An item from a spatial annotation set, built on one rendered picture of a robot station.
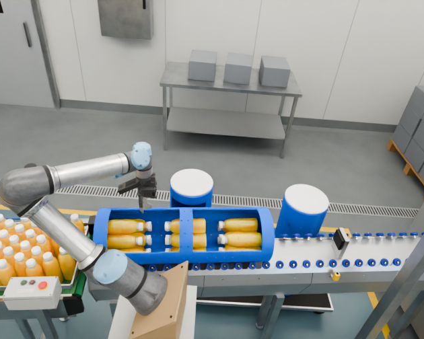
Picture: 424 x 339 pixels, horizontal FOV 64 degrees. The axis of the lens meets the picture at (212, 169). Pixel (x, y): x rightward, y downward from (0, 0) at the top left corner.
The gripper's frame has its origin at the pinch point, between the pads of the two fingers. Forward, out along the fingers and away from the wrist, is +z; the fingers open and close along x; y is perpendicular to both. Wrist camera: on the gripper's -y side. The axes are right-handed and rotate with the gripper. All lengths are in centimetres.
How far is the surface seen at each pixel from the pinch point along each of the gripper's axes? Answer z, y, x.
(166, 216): 19.8, 11.3, 13.2
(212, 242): 32.6, 36.8, 4.9
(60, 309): 48, -41, -23
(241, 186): 130, 90, 168
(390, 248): 37, 143, 2
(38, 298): 21, -42, -34
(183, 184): 26, 21, 47
